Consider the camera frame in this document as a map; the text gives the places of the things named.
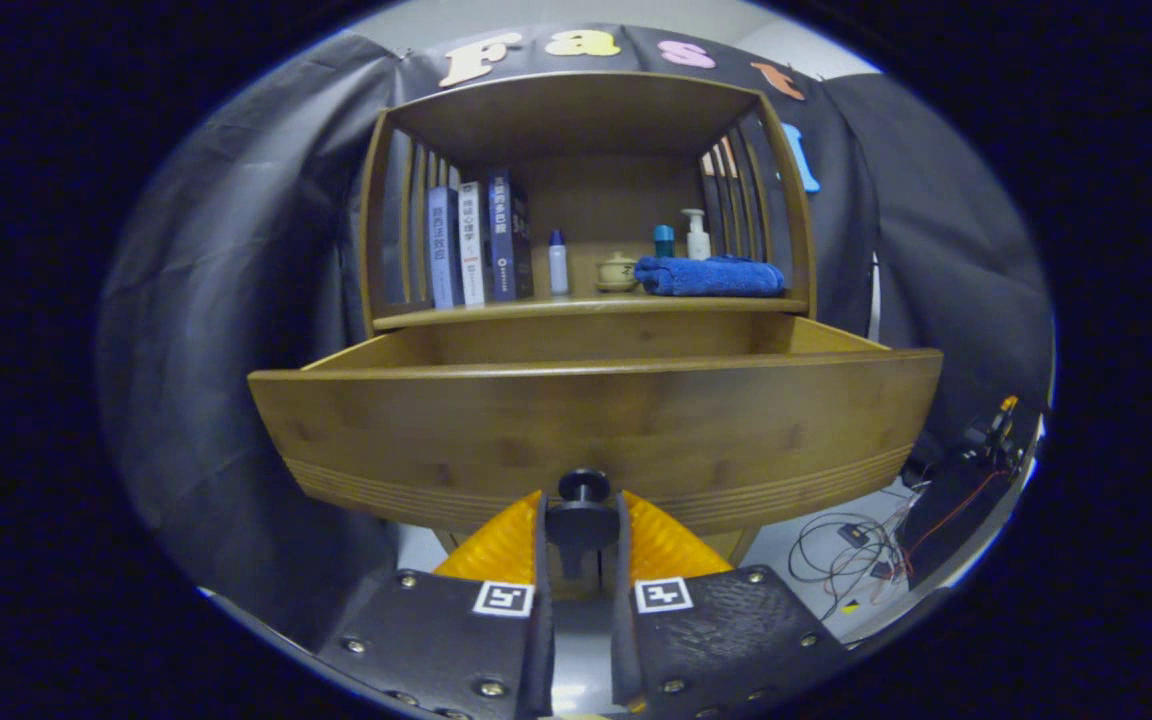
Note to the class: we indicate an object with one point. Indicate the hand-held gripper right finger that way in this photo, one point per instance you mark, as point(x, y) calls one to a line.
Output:
point(706, 640)

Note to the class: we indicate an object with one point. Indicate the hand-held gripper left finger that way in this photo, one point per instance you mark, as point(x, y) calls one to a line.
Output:
point(456, 640)

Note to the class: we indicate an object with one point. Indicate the wooden drawer with black knob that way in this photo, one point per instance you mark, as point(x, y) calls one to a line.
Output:
point(536, 430)

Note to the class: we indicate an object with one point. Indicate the wooden countertop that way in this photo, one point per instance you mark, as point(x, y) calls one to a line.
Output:
point(536, 306)

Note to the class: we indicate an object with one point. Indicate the wooden cabinet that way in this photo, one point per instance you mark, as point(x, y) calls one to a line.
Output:
point(596, 190)

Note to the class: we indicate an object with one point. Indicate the black device with orange part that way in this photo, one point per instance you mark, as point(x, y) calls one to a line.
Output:
point(946, 520)

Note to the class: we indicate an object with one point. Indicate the folded blue towel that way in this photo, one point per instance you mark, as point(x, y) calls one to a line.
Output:
point(711, 277)

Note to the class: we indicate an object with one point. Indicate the beige lidded teacup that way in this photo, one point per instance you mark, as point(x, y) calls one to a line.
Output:
point(617, 273)

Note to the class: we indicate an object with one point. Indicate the white bottle with blue cap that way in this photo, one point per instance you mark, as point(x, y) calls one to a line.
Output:
point(558, 268)

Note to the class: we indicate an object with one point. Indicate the pale blue book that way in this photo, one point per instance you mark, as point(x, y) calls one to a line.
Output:
point(443, 250)

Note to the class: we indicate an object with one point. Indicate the white book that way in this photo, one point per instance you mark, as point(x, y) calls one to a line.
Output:
point(473, 245)

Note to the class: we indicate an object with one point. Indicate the white pump bottle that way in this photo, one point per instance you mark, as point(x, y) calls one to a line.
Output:
point(698, 242)

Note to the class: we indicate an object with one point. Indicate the teal bottle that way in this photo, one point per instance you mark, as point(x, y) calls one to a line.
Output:
point(664, 242)

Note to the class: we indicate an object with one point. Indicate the dark blue book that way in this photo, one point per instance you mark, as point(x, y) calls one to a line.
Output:
point(504, 240)

